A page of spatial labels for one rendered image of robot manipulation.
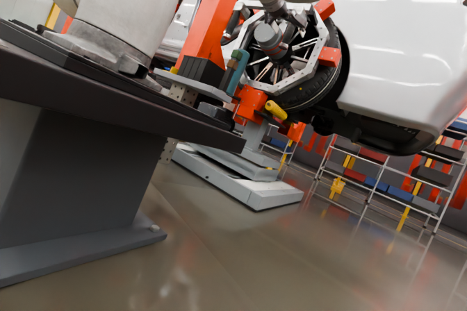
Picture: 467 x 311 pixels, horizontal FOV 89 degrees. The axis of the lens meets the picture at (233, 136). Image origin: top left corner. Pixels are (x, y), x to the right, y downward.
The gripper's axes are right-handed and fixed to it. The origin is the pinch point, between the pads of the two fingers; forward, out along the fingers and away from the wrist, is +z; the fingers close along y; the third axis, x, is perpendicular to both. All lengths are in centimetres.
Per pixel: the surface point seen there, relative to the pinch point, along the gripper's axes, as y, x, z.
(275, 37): -10.9, 0.3, 8.6
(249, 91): -19.8, -28.1, 19.7
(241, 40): -40.2, 1.1, 20.7
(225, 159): -18, -70, 23
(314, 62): 9.5, -3.8, 20.7
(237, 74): -25.2, -23.1, 10.0
